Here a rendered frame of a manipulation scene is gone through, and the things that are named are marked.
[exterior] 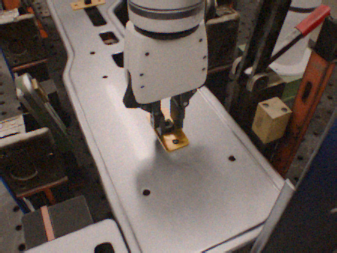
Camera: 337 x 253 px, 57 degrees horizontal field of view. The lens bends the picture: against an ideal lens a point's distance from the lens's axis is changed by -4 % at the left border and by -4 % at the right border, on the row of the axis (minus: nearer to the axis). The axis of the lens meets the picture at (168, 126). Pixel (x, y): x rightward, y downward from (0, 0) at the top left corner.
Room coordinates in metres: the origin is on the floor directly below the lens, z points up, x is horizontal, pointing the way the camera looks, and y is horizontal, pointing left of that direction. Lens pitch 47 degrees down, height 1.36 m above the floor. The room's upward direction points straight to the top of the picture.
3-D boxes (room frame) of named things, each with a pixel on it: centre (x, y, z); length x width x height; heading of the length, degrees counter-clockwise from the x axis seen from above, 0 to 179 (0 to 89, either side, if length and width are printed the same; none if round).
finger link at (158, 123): (0.32, 0.03, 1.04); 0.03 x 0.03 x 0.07; 25
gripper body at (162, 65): (0.33, 0.00, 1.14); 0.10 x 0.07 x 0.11; 115
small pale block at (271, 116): (0.32, -0.14, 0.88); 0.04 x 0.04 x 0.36; 25
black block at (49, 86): (0.44, 0.24, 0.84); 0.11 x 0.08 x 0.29; 115
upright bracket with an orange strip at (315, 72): (0.31, -0.18, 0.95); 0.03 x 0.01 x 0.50; 25
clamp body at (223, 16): (0.57, -0.10, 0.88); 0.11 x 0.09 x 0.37; 115
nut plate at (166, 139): (0.33, 0.00, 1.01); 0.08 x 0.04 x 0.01; 25
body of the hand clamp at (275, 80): (0.40, -0.15, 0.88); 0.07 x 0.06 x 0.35; 115
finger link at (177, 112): (0.35, -0.02, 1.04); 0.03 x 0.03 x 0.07; 25
